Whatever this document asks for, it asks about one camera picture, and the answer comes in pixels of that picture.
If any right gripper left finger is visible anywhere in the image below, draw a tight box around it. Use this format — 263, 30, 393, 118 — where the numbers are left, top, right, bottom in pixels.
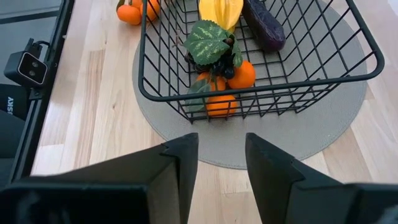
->
0, 133, 200, 224

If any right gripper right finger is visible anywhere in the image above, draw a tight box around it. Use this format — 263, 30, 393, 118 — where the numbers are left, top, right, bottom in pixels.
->
244, 133, 398, 224

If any orange tangerine bunch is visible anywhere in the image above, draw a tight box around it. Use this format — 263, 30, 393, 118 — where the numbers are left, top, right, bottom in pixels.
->
116, 0, 161, 27
185, 60, 257, 119

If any purple eggplant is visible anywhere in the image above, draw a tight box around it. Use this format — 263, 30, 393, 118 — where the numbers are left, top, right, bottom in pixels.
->
241, 0, 287, 53

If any black grape bunch with leaves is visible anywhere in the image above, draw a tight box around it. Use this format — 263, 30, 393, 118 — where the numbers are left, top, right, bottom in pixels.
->
183, 20, 244, 80

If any round grey placemat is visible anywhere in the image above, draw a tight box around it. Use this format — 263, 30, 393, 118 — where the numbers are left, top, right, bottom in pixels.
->
132, 0, 369, 170

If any black Husky case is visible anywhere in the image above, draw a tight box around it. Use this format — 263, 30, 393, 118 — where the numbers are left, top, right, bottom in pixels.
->
0, 83, 30, 188

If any black metal table frame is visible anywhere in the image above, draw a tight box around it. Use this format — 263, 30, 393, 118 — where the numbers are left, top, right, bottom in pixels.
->
7, 0, 76, 185

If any black wire basket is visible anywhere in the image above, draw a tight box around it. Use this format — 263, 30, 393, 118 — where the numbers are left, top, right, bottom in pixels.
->
137, 0, 386, 124

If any black table-level camera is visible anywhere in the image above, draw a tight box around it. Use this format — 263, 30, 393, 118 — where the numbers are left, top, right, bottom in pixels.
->
3, 37, 50, 89

